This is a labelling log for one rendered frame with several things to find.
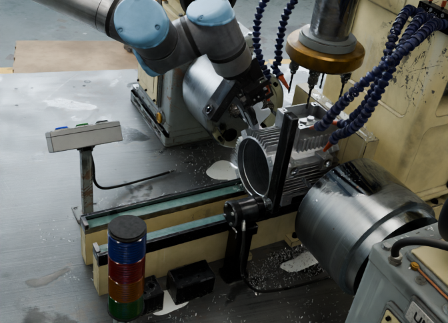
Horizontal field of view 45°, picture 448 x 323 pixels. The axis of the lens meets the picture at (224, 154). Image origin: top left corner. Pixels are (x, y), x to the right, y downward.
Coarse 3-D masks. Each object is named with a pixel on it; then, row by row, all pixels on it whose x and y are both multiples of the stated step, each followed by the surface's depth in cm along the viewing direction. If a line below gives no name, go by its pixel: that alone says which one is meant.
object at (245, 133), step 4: (244, 132) 135; (248, 132) 135; (244, 136) 136; (336, 144) 135; (332, 148) 134; (336, 148) 135; (332, 152) 136; (272, 156) 127; (268, 160) 128; (272, 160) 126; (272, 164) 127; (236, 172) 143; (264, 200) 133
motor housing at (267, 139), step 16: (272, 128) 134; (240, 144) 139; (256, 144) 142; (272, 144) 129; (240, 160) 142; (256, 160) 144; (304, 160) 132; (336, 160) 135; (240, 176) 142; (256, 176) 143; (304, 176) 132; (320, 176) 135; (256, 192) 139; (288, 192) 133; (304, 192) 136
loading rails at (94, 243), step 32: (192, 192) 139; (224, 192) 141; (96, 224) 126; (160, 224) 135; (192, 224) 130; (224, 224) 131; (288, 224) 143; (96, 256) 118; (160, 256) 126; (192, 256) 132; (224, 256) 138; (96, 288) 125
